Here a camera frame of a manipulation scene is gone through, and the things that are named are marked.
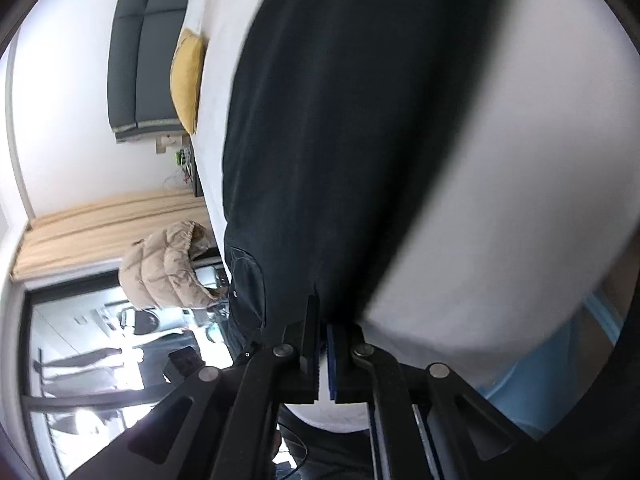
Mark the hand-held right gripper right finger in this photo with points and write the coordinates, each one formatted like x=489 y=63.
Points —
x=334 y=360

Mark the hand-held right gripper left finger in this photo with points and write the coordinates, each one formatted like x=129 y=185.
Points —
x=314 y=360

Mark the black pants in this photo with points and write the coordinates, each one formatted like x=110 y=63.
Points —
x=350 y=135

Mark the beige puffer jacket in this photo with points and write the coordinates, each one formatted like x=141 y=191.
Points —
x=165 y=270

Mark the glass balcony door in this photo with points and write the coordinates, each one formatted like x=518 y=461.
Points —
x=115 y=355

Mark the light blue cloth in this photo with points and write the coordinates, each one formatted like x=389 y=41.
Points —
x=545 y=360

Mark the black bedside table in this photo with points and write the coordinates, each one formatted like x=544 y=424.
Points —
x=192 y=170

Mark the beige curtain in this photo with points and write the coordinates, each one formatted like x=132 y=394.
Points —
x=110 y=232

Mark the white bed sheet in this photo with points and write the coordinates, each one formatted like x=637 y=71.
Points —
x=525 y=210

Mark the yellow pillow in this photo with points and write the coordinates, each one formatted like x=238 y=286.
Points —
x=186 y=77

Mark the grey upholstered headboard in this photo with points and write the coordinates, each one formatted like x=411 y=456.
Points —
x=142 y=60

